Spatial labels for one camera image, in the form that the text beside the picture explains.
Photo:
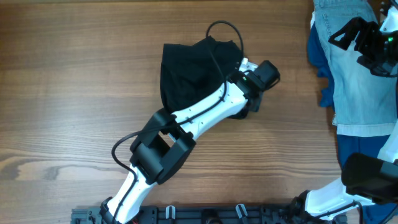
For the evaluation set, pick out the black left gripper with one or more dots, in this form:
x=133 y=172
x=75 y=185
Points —
x=252 y=107

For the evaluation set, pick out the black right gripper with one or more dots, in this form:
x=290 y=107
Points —
x=368 y=30

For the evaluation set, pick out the black shorts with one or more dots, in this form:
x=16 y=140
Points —
x=189 y=73

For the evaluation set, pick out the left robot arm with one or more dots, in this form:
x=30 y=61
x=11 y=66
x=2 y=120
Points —
x=161 y=148

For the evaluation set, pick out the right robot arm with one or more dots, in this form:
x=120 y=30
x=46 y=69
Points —
x=364 y=180

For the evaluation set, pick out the light blue denim shorts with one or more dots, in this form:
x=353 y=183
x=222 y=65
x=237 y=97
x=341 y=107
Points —
x=365 y=105

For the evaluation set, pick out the blue garment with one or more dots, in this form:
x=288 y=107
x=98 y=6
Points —
x=347 y=145

